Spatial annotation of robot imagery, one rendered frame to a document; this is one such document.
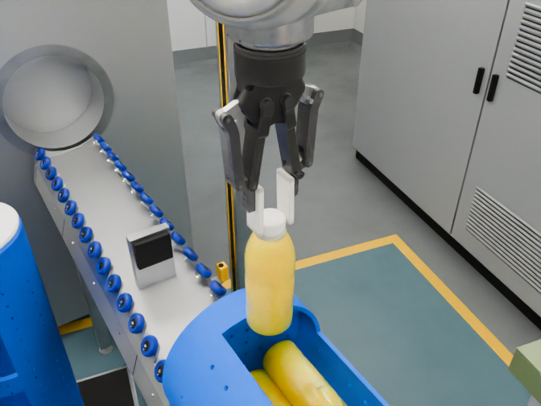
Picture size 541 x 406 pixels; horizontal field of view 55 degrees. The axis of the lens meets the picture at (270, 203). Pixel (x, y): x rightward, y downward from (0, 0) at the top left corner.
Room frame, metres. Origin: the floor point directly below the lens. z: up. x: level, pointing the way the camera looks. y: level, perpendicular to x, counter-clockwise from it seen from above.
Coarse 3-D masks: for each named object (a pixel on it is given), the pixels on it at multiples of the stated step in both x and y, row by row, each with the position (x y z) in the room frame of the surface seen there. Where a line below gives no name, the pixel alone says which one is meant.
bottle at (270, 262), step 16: (256, 240) 0.52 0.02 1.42; (272, 240) 0.51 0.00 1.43; (288, 240) 0.53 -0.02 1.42; (256, 256) 0.51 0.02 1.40; (272, 256) 0.50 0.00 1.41; (288, 256) 0.51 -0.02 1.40; (256, 272) 0.50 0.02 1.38; (272, 272) 0.50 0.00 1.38; (288, 272) 0.51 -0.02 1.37; (256, 288) 0.51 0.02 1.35; (272, 288) 0.50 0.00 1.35; (288, 288) 0.51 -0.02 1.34; (256, 304) 0.51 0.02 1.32; (272, 304) 0.50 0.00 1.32; (288, 304) 0.51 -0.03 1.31; (256, 320) 0.51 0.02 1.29; (272, 320) 0.50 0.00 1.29; (288, 320) 0.52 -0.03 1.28
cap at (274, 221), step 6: (264, 210) 0.55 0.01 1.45; (270, 210) 0.55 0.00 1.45; (276, 210) 0.55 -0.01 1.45; (264, 216) 0.53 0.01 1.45; (270, 216) 0.53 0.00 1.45; (276, 216) 0.53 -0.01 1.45; (282, 216) 0.53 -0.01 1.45; (264, 222) 0.52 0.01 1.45; (270, 222) 0.52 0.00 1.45; (276, 222) 0.52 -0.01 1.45; (282, 222) 0.52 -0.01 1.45; (264, 228) 0.51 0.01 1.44; (270, 228) 0.51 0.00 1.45; (276, 228) 0.51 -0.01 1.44; (282, 228) 0.52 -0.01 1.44; (264, 234) 0.52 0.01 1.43; (270, 234) 0.51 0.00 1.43; (276, 234) 0.52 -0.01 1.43
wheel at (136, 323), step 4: (132, 316) 0.81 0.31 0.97; (136, 316) 0.80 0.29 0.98; (140, 316) 0.80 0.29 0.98; (132, 320) 0.80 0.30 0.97; (136, 320) 0.79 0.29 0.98; (140, 320) 0.79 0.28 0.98; (144, 320) 0.80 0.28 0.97; (128, 324) 0.80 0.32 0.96; (132, 324) 0.79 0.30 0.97; (136, 324) 0.78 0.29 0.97; (140, 324) 0.78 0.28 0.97; (144, 324) 0.79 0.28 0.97; (132, 328) 0.78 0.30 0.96; (136, 328) 0.78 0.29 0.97; (140, 328) 0.78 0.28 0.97; (132, 332) 0.78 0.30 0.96; (136, 332) 0.77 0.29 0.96; (140, 332) 0.78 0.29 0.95
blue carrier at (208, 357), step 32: (192, 320) 0.58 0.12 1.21; (224, 320) 0.56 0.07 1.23; (192, 352) 0.53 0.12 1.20; (224, 352) 0.51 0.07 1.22; (256, 352) 0.63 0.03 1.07; (320, 352) 0.63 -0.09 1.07; (192, 384) 0.49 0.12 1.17; (224, 384) 0.46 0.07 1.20; (256, 384) 0.45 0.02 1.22; (352, 384) 0.55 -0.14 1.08
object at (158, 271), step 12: (156, 228) 0.98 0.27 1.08; (168, 228) 0.99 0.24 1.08; (132, 240) 0.94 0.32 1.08; (144, 240) 0.95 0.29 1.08; (156, 240) 0.95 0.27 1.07; (168, 240) 0.97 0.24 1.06; (132, 252) 0.94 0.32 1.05; (144, 252) 0.93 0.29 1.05; (156, 252) 0.95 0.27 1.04; (168, 252) 0.97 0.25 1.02; (132, 264) 0.95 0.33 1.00; (144, 264) 0.93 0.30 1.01; (156, 264) 0.96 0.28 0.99; (168, 264) 0.98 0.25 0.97; (144, 276) 0.94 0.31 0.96; (156, 276) 0.96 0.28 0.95; (168, 276) 0.98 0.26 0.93
